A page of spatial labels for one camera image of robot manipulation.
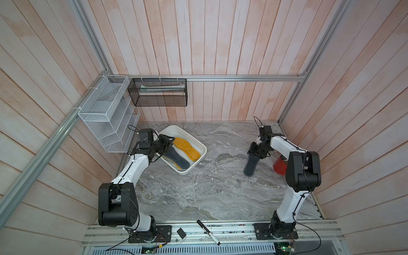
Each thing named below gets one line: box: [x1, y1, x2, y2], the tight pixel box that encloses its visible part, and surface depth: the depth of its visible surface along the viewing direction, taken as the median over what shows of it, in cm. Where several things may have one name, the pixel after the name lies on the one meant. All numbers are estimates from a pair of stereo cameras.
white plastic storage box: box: [156, 124, 208, 176], surface depth 103 cm
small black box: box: [176, 227, 187, 240], surface depth 76 cm
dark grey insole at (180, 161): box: [163, 146, 191, 170], surface depth 97 cm
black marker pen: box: [196, 219, 221, 246], surface depth 75 cm
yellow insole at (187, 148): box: [173, 137, 201, 162], surface depth 103 cm
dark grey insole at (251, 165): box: [243, 154, 260, 178], surface depth 100 cm
